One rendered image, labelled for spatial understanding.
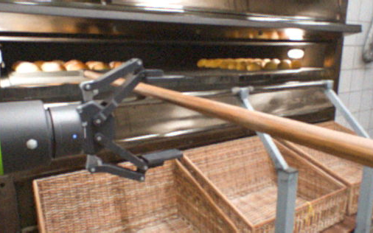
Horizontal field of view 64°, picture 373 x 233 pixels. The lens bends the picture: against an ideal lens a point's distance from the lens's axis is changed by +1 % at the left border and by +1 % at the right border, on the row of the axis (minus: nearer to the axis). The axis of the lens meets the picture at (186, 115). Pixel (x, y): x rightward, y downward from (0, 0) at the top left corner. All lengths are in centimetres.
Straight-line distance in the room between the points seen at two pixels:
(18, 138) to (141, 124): 88
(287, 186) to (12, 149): 74
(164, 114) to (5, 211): 68
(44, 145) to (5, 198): 83
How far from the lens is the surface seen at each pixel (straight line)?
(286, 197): 95
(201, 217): 120
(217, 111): 53
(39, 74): 145
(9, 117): 42
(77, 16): 100
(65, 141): 42
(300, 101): 188
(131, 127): 123
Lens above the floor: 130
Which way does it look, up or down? 12 degrees down
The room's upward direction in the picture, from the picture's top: straight up
